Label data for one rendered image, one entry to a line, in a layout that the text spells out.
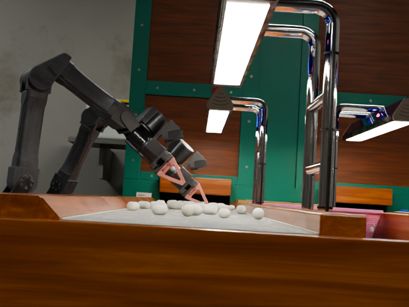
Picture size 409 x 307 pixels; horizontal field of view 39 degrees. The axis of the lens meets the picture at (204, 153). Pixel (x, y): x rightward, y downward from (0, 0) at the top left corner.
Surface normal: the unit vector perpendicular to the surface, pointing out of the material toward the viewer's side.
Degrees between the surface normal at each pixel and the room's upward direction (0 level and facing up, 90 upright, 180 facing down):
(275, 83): 90
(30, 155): 77
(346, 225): 90
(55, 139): 90
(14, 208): 90
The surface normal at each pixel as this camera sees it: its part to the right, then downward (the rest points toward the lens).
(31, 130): 0.49, -0.04
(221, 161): 0.01, -0.07
